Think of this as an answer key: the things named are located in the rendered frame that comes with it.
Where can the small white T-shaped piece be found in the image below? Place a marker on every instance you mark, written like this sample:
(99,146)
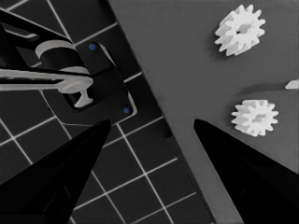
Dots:
(293,84)

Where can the small white gear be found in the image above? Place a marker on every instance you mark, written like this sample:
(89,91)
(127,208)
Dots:
(248,123)
(235,40)

